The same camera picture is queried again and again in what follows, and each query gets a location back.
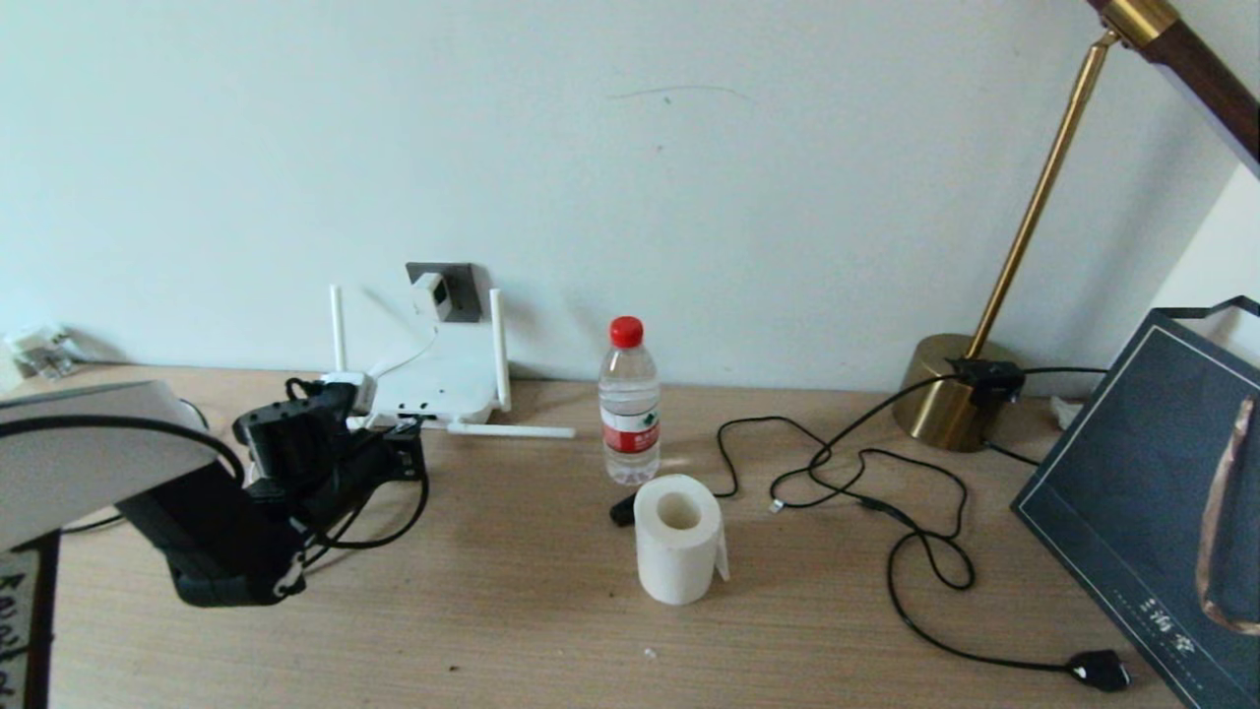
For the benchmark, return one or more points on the clear water bottle red cap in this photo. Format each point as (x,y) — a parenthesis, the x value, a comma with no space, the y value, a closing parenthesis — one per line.
(630,394)

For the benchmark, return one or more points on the clear plastic wrapper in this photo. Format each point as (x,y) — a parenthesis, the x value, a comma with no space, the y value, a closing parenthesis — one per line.
(39,352)

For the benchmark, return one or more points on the brass desk lamp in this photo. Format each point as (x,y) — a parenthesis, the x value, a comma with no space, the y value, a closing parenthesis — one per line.
(945,402)

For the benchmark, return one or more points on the white toilet paper roll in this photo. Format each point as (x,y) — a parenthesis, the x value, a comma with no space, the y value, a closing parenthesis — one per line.
(676,561)

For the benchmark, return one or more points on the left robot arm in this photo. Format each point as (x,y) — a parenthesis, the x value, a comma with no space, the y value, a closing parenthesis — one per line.
(89,453)

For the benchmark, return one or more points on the grey wall socket plate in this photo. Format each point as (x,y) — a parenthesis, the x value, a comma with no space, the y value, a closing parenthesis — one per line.
(468,288)

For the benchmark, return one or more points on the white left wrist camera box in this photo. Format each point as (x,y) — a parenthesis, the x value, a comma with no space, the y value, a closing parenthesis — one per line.
(352,390)

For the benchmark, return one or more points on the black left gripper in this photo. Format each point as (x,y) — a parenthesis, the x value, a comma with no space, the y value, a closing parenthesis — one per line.
(354,478)

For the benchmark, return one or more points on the small white object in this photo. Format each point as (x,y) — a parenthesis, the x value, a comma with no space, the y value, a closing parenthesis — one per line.
(1065,411)

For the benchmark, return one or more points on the dark blue paper gift bag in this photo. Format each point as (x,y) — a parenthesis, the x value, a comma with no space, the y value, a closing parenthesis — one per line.
(1132,492)

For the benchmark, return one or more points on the black adapter on lamp base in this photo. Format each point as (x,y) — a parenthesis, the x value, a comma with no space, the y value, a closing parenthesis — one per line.
(986,378)

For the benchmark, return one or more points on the white power adapter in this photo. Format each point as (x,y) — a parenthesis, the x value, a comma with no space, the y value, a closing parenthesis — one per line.
(431,296)

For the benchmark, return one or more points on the white router with antennas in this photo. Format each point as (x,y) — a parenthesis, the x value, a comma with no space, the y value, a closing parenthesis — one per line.
(463,384)

